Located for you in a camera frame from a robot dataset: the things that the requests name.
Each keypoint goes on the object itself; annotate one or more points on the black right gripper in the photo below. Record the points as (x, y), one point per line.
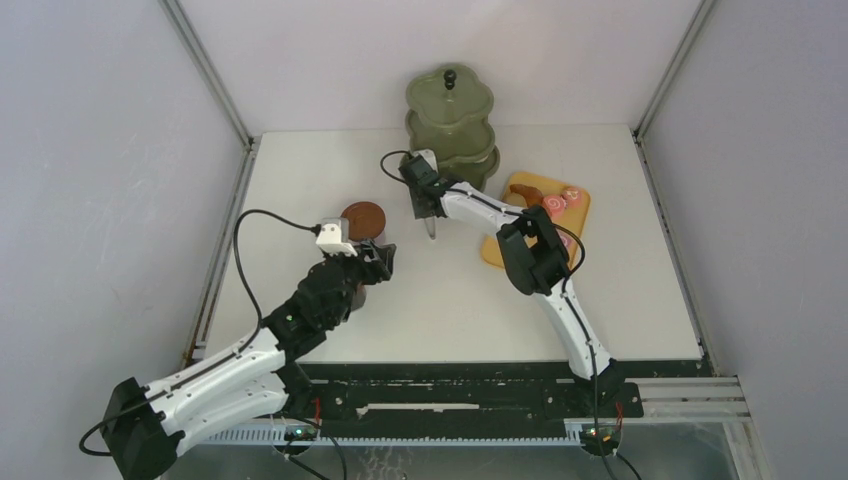
(421, 212)

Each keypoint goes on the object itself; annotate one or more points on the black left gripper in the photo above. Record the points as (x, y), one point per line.
(379, 265)

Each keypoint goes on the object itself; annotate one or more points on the black metal food tongs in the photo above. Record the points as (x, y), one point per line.
(430, 225)

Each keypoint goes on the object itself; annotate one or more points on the green three-tier dessert stand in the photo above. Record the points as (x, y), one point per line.
(448, 113)

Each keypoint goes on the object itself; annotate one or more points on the yellow serving tray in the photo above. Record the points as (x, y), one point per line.
(573, 220)

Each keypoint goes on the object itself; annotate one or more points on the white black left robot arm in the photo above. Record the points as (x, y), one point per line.
(146, 428)

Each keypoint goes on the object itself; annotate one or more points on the brown croissant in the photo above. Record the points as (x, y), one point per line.
(531, 196)

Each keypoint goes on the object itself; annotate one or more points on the pink swirl cake slice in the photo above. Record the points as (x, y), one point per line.
(554, 205)

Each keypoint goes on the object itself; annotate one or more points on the pink strawberry cake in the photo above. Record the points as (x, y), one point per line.
(572, 196)

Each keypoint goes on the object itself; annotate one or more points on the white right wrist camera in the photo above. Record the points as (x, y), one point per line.
(429, 156)

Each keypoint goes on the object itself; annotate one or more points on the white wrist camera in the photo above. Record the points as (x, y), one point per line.
(429, 156)
(333, 237)

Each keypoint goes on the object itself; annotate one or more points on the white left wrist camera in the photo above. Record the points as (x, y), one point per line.
(333, 237)

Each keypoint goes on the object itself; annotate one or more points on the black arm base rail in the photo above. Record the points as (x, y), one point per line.
(457, 401)

